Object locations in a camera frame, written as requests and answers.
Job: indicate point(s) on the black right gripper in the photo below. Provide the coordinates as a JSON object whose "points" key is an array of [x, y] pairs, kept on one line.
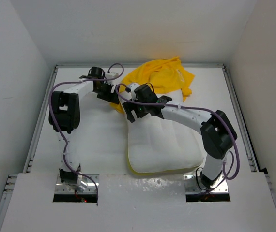
{"points": [[129, 107]]}

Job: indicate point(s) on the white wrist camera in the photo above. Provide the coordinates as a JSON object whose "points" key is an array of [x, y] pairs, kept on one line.
{"points": [[133, 87], [111, 76]]}

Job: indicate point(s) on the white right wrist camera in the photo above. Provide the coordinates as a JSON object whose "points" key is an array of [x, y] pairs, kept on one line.
{"points": [[133, 87]]}

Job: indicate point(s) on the white front cover board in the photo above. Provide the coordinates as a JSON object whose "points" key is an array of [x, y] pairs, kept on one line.
{"points": [[126, 204]]}

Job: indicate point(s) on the white pillow yellow border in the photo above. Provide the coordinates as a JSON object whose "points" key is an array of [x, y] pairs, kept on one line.
{"points": [[109, 144]]}

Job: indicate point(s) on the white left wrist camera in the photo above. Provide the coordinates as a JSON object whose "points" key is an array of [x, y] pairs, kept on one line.
{"points": [[111, 76]]}

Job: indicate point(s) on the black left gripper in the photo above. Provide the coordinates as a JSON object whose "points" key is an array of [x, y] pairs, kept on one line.
{"points": [[112, 97]]}

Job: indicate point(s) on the yellow pillowcase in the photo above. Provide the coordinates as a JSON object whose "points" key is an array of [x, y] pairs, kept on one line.
{"points": [[165, 75]]}

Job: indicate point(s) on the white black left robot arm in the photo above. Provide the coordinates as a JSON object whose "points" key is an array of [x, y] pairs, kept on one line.
{"points": [[64, 114]]}

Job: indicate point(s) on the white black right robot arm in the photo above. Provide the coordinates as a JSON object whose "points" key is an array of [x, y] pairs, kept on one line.
{"points": [[216, 134]]}

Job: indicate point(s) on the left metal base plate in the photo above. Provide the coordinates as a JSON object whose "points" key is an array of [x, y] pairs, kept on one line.
{"points": [[84, 186]]}

